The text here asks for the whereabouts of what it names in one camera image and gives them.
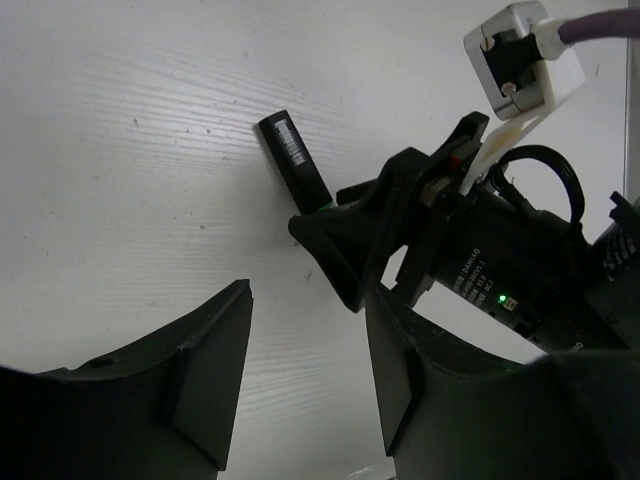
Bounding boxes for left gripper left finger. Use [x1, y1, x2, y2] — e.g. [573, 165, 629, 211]
[41, 279, 253, 471]

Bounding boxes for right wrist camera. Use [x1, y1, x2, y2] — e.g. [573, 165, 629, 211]
[459, 1, 585, 195]

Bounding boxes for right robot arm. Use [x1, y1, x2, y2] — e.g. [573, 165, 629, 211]
[288, 112, 639, 352]

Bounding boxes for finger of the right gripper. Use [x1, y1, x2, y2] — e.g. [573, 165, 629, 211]
[288, 200, 400, 313]

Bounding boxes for green black highlighter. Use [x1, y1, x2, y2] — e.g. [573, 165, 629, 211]
[258, 110, 333, 215]

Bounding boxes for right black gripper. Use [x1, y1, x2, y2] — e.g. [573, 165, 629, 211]
[336, 113, 630, 350]

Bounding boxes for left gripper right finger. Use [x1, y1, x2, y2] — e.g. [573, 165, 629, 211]
[365, 287, 545, 479]

